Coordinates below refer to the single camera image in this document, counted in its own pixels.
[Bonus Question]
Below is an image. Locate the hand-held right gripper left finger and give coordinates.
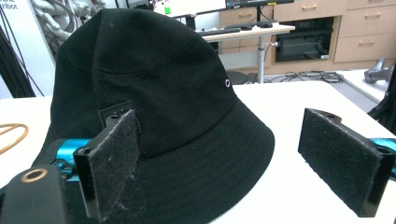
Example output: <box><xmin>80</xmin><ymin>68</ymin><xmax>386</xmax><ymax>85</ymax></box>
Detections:
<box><xmin>73</xmin><ymin>108</ymin><xmax>143</xmax><ymax>223</ymax></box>

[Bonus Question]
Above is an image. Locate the white height-adjustable desk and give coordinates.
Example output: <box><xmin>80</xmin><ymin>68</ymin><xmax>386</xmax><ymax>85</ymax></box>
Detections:
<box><xmin>201</xmin><ymin>23</ymin><xmax>296</xmax><ymax>84</ymax></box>

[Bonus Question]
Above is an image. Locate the bundle of grey cables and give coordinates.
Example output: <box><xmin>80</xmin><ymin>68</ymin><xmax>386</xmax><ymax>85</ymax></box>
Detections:
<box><xmin>30</xmin><ymin>0</ymin><xmax>106</xmax><ymax>50</ymax></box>

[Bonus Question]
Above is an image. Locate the light wooden cabinet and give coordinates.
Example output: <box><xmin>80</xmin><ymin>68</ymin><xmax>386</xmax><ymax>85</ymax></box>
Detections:
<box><xmin>219</xmin><ymin>0</ymin><xmax>396</xmax><ymax>76</ymax></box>

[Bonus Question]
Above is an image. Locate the black built-in oven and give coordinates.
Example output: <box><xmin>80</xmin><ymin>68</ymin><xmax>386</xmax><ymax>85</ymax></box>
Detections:
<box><xmin>275</xmin><ymin>17</ymin><xmax>334</xmax><ymax>63</ymax></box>

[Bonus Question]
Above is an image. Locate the white poster board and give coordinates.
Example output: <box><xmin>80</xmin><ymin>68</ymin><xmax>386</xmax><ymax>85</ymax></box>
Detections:
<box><xmin>0</xmin><ymin>0</ymin><xmax>57</xmax><ymax>100</ymax></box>

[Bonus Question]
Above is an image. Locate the black bucket hat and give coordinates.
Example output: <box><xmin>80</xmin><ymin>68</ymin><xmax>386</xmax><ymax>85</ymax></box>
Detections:
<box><xmin>32</xmin><ymin>7</ymin><xmax>276</xmax><ymax>224</ymax></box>

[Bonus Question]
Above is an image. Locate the black stand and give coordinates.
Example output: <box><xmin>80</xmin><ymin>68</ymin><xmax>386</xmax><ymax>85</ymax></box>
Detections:
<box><xmin>367</xmin><ymin>62</ymin><xmax>396</xmax><ymax>136</ymax></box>

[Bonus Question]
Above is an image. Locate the tan rubber band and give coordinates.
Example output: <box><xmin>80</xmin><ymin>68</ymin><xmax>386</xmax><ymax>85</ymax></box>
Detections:
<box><xmin>0</xmin><ymin>122</ymin><xmax>30</xmax><ymax>156</ymax></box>

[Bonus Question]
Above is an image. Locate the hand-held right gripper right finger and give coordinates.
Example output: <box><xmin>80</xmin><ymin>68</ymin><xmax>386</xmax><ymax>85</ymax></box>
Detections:
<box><xmin>297</xmin><ymin>107</ymin><xmax>396</xmax><ymax>218</ymax></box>

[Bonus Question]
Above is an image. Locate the grey handheld controller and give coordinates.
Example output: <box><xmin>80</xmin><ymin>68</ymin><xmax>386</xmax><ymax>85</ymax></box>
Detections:
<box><xmin>363</xmin><ymin>56</ymin><xmax>395</xmax><ymax>84</ymax></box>

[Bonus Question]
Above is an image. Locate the computer monitor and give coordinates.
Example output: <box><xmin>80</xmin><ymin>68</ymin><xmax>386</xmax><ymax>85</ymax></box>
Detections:
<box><xmin>224</xmin><ymin>0</ymin><xmax>295</xmax><ymax>22</ymax></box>

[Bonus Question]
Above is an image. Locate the black keyboard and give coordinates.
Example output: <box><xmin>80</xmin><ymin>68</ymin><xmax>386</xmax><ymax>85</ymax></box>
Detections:
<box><xmin>195</xmin><ymin>27</ymin><xmax>242</xmax><ymax>37</ymax></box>

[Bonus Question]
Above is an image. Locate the bundle of black floor cables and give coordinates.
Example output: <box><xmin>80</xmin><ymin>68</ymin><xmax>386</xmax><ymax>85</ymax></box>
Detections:
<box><xmin>248</xmin><ymin>70</ymin><xmax>345</xmax><ymax>85</ymax></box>

